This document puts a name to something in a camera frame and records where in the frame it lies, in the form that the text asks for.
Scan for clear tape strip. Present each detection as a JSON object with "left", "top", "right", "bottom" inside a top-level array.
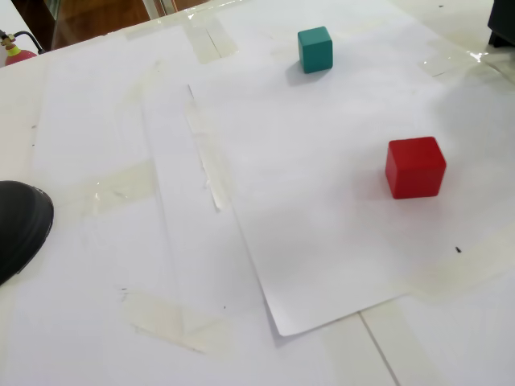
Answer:
[
  {"left": 396, "top": 236, "right": 515, "bottom": 306},
  {"left": 78, "top": 159, "right": 157, "bottom": 220},
  {"left": 418, "top": 38, "right": 486, "bottom": 80},
  {"left": 183, "top": 98, "right": 236, "bottom": 213},
  {"left": 117, "top": 287, "right": 236, "bottom": 357},
  {"left": 183, "top": 16, "right": 241, "bottom": 64}
]

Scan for black rounded plastic object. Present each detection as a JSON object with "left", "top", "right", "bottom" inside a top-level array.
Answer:
[{"left": 0, "top": 180, "right": 55, "bottom": 287}]

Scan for brown wooden cabinet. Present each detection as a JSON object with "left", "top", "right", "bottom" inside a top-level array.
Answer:
[{"left": 10, "top": 0, "right": 220, "bottom": 52}]

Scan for white paper sheet curled corner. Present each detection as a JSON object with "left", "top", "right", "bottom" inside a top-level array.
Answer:
[{"left": 187, "top": 60, "right": 515, "bottom": 338}]

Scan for red cube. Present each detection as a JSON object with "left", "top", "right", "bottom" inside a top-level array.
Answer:
[{"left": 384, "top": 136, "right": 448, "bottom": 200}]

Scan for white paper sheet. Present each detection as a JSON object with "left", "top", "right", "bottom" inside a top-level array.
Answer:
[{"left": 31, "top": 26, "right": 210, "bottom": 190}]

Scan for red fire extinguisher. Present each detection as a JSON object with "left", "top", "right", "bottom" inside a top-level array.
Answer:
[{"left": 0, "top": 30, "right": 47, "bottom": 68}]

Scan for teal blue cube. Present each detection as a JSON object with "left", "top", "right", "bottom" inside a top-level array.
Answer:
[{"left": 297, "top": 26, "right": 335, "bottom": 75}]

